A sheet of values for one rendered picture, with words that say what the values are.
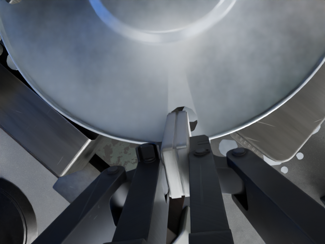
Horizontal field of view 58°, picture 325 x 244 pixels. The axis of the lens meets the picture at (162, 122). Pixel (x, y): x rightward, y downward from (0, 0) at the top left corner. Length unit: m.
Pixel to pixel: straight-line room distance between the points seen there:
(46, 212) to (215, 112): 1.02
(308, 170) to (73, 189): 0.83
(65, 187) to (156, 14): 0.26
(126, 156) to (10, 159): 0.89
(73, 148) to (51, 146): 0.02
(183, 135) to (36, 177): 1.04
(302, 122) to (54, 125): 0.25
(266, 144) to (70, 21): 0.18
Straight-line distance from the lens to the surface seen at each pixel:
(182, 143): 0.16
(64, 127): 0.34
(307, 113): 0.24
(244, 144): 0.86
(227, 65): 0.23
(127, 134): 0.24
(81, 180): 0.40
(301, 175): 1.08
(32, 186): 1.20
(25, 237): 1.22
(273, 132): 0.24
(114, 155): 0.38
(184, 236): 0.41
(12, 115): 0.37
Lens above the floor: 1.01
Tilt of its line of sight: 83 degrees down
